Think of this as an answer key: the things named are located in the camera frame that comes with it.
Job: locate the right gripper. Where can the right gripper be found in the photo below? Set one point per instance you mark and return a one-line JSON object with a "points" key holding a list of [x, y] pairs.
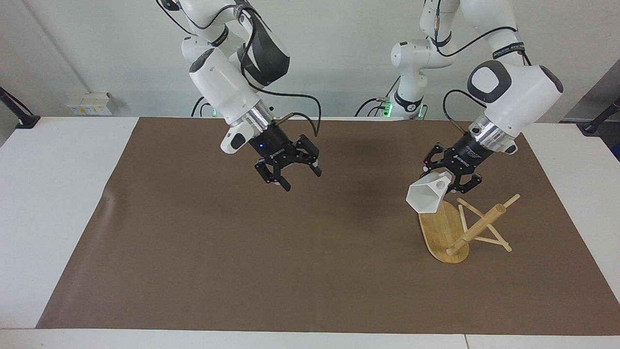
{"points": [[275, 145]]}

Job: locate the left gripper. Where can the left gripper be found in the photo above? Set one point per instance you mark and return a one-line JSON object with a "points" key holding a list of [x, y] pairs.
{"points": [[469, 154]]}

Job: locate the white faceted cup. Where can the white faceted cup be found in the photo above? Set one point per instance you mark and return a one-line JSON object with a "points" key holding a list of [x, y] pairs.
{"points": [[426, 196]]}

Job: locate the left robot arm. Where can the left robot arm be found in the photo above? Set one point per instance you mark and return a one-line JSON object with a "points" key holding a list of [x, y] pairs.
{"points": [[518, 92]]}

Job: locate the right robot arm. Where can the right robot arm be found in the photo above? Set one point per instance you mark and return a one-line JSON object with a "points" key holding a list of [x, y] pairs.
{"points": [[220, 82]]}

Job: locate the wooden cup rack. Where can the wooden cup rack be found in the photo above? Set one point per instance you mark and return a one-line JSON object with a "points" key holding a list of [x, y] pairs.
{"points": [[443, 232]]}

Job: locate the black stand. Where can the black stand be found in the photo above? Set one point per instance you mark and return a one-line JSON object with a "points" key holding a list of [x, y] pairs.
{"points": [[598, 121], [24, 118]]}

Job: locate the white wall socket box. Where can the white wall socket box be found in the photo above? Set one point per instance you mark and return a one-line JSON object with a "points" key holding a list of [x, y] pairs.
{"points": [[89, 104]]}

